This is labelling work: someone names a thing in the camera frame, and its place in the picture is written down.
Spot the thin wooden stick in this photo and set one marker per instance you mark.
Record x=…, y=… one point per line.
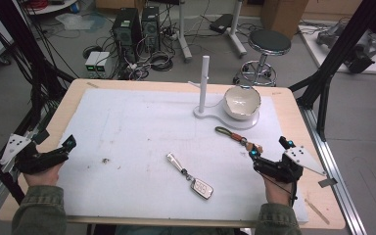
x=317, y=212

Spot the clear plastic bag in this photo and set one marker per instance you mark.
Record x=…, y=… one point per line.
x=75, y=22

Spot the white bench power supply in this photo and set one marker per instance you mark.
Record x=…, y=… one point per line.
x=103, y=64
x=92, y=63

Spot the white platform with grey machine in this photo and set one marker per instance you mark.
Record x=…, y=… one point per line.
x=372, y=63

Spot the white table leg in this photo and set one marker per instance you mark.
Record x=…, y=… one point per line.
x=182, y=29
x=235, y=29

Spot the person's right hand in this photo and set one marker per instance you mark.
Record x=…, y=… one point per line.
x=278, y=194

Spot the white foam mat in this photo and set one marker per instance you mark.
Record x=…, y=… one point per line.
x=143, y=137

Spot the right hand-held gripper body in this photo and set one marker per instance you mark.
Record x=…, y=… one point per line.
x=282, y=170

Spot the silver car key with keyring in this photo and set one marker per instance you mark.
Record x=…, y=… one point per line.
x=201, y=188

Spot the white key stand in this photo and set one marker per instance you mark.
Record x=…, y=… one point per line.
x=204, y=84

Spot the large black computer tower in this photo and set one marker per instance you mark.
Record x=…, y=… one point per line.
x=126, y=27

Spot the black metal frame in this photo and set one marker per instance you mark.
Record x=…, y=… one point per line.
x=336, y=52
x=29, y=58

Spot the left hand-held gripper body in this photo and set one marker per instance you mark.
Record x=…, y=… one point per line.
x=36, y=161

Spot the small black computer tower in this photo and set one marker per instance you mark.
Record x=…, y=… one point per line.
x=150, y=27

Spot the white round table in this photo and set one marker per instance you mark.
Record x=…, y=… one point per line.
x=52, y=7

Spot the black flat device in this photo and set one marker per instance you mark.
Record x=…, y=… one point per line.
x=221, y=23

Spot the person's left hand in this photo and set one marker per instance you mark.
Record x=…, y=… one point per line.
x=44, y=178

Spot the white bowl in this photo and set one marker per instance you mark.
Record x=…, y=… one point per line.
x=241, y=103

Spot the grey tape piece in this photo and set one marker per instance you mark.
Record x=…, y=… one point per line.
x=327, y=182

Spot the black round stool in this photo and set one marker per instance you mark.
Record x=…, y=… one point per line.
x=269, y=41

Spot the cardboard box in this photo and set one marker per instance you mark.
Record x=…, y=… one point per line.
x=284, y=16

